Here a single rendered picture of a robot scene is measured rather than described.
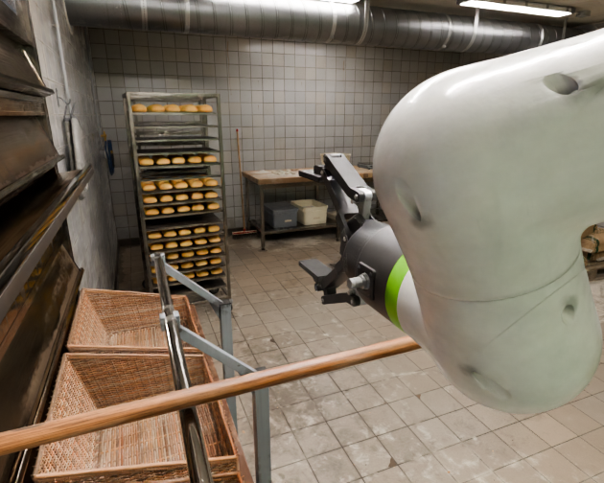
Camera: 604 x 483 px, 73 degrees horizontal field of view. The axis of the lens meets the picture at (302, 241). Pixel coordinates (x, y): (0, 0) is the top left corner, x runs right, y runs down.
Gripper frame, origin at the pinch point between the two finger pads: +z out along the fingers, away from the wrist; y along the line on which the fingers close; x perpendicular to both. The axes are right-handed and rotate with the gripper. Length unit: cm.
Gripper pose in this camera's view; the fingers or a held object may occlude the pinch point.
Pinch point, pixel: (311, 219)
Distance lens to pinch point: 59.9
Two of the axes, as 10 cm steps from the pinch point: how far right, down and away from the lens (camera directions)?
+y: 0.0, 9.6, 3.0
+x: 9.2, -1.1, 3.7
